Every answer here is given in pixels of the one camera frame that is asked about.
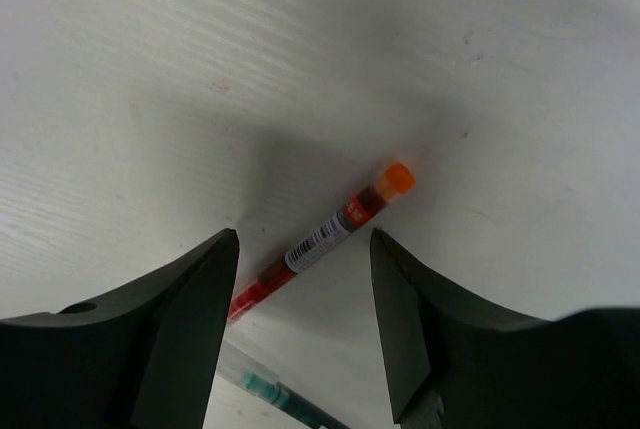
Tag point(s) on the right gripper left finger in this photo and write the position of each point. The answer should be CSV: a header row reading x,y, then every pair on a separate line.
x,y
142,355

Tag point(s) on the green ink pen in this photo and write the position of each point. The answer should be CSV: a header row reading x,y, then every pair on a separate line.
x,y
246,373

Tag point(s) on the red pen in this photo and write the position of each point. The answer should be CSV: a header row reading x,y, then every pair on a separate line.
x,y
393,182

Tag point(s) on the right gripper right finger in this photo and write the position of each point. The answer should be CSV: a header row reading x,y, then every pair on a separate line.
x,y
456,360

